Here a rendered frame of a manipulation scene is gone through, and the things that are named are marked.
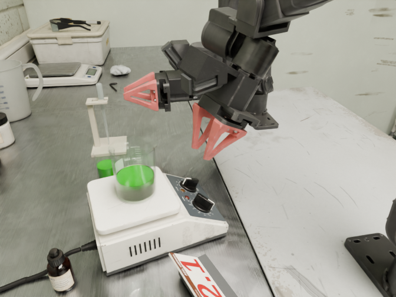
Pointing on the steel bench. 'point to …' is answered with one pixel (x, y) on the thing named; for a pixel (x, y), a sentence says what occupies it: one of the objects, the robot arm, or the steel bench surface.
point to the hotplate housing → (152, 238)
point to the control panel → (192, 200)
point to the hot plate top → (165, 191)
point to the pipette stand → (96, 124)
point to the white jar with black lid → (5, 132)
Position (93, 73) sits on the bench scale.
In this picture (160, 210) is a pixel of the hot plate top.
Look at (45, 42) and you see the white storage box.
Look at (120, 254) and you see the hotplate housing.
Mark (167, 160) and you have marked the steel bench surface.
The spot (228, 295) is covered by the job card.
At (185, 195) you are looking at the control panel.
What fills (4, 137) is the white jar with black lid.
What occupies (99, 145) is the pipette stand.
